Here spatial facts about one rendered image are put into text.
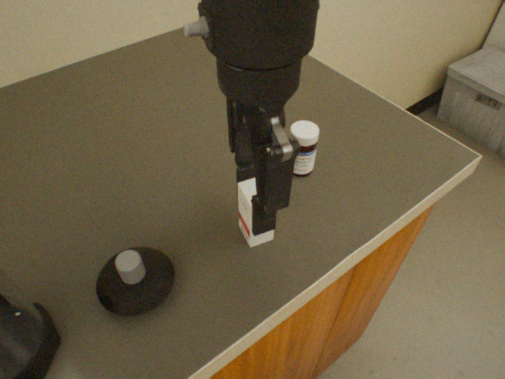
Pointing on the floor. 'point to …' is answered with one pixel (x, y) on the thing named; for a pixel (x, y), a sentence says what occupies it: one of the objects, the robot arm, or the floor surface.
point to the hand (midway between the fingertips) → (256, 200)
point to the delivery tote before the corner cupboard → (477, 98)
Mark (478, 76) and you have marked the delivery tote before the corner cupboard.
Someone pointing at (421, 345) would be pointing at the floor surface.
